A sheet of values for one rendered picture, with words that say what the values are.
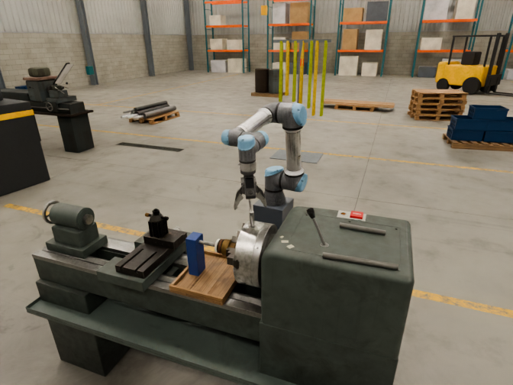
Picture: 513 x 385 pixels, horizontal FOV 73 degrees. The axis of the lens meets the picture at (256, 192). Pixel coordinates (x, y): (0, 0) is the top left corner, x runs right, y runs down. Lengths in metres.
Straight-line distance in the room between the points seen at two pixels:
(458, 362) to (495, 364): 0.25
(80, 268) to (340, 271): 1.50
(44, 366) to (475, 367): 2.95
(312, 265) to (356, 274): 0.17
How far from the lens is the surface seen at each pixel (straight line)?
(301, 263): 1.42
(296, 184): 2.05
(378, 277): 1.40
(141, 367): 2.78
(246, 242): 1.61
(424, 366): 2.89
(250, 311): 1.75
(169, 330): 2.18
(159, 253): 2.02
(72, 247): 2.38
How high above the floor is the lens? 2.05
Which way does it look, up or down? 24 degrees down
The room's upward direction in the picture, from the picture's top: 1 degrees counter-clockwise
